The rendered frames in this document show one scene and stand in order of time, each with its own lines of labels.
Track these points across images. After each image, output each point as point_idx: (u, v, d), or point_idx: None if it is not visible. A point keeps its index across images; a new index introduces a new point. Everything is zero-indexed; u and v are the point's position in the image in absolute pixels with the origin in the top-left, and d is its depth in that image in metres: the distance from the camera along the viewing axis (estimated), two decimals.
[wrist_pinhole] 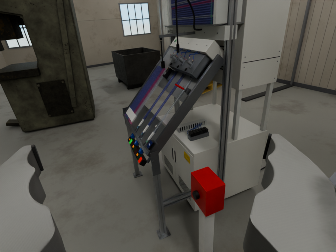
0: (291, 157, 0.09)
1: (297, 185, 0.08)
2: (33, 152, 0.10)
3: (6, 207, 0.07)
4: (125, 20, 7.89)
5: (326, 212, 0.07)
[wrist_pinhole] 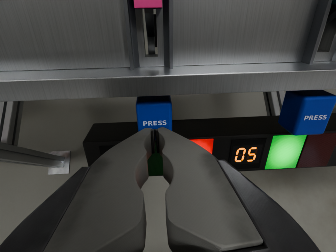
0: (179, 145, 0.10)
1: (192, 168, 0.09)
2: (151, 135, 0.12)
3: (116, 177, 0.08)
4: None
5: (218, 182, 0.08)
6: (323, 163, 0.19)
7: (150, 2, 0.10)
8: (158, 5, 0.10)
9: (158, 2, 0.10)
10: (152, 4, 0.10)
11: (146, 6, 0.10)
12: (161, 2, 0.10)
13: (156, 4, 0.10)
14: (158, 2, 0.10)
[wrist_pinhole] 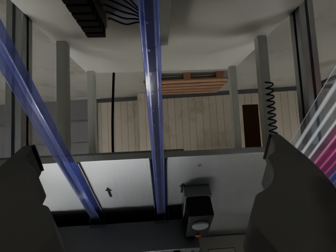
0: (291, 157, 0.09)
1: (297, 185, 0.08)
2: (33, 152, 0.10)
3: (6, 207, 0.07)
4: None
5: (326, 212, 0.07)
6: None
7: None
8: None
9: None
10: None
11: None
12: None
13: None
14: None
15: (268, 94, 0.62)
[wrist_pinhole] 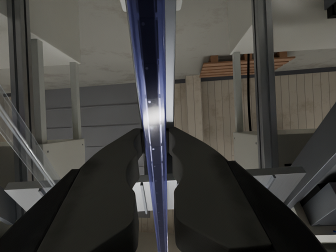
0: (189, 144, 0.10)
1: (201, 168, 0.09)
2: (140, 135, 0.12)
3: (107, 178, 0.08)
4: None
5: (227, 182, 0.08)
6: None
7: None
8: None
9: None
10: None
11: None
12: None
13: None
14: None
15: None
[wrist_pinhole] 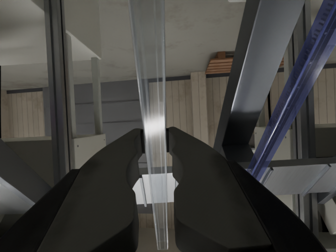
0: (189, 144, 0.10)
1: (201, 168, 0.09)
2: (141, 135, 0.12)
3: (107, 178, 0.08)
4: None
5: (227, 182, 0.08)
6: None
7: None
8: None
9: None
10: None
11: None
12: None
13: None
14: None
15: None
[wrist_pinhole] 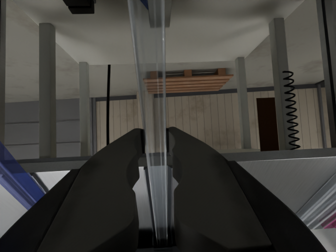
0: (189, 144, 0.10)
1: (201, 168, 0.09)
2: (141, 135, 0.12)
3: (107, 178, 0.08)
4: None
5: (227, 182, 0.08)
6: None
7: None
8: None
9: None
10: None
11: None
12: None
13: None
14: None
15: (287, 86, 0.53)
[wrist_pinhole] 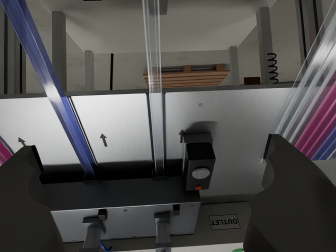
0: (291, 157, 0.09)
1: (297, 185, 0.08)
2: (33, 152, 0.10)
3: (6, 207, 0.07)
4: None
5: (326, 212, 0.07)
6: None
7: None
8: None
9: None
10: None
11: None
12: None
13: None
14: None
15: (270, 66, 0.60)
